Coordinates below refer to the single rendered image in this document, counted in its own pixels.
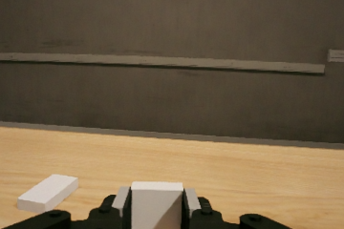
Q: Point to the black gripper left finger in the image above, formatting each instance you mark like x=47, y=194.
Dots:
x=115, y=213

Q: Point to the white domino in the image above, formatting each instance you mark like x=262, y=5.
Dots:
x=156, y=205
x=47, y=194

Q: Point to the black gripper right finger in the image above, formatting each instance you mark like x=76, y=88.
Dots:
x=193, y=217

